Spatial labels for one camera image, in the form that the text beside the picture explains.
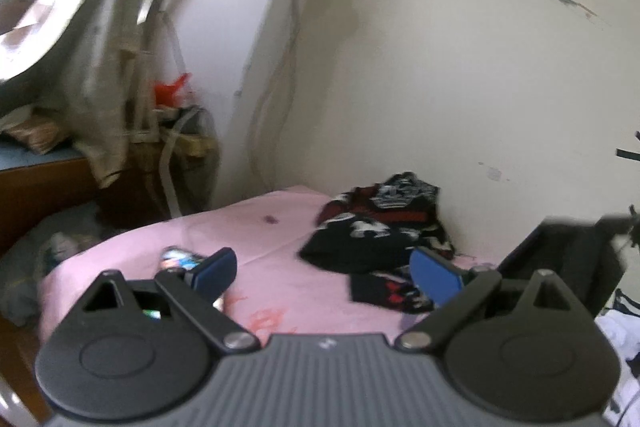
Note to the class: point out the red plastic item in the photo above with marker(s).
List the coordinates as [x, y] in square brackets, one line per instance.
[170, 91]

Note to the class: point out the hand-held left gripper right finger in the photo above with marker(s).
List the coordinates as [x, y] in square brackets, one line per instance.
[434, 279]

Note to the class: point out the colourful small packet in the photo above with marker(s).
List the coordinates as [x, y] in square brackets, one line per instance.
[181, 258]

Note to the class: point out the grey cloth bundle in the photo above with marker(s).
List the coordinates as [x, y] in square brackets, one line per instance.
[40, 252]

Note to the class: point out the wooden rack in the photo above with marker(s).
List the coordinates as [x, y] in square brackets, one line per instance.
[150, 127]

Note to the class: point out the patterned cushion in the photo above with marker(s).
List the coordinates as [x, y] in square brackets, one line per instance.
[37, 134]

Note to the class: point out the pink floral bed sheet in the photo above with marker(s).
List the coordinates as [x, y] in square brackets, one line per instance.
[300, 257]

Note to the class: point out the black garment with red diamonds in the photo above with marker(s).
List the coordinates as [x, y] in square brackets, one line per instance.
[385, 292]

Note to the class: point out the grey curtain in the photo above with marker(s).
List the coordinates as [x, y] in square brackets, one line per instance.
[95, 72]

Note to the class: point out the white garment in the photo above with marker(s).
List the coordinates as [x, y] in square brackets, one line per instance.
[622, 332]

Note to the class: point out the wooden side table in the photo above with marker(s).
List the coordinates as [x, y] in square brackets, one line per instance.
[45, 192]

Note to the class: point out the black bag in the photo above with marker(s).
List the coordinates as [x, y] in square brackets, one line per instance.
[565, 262]

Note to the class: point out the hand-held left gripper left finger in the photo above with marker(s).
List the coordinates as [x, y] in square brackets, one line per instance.
[216, 276]

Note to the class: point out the pale pink hanging cloth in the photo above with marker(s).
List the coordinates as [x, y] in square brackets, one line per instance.
[45, 22]

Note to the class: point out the black skull printed sweater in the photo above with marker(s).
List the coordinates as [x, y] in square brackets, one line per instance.
[380, 227]

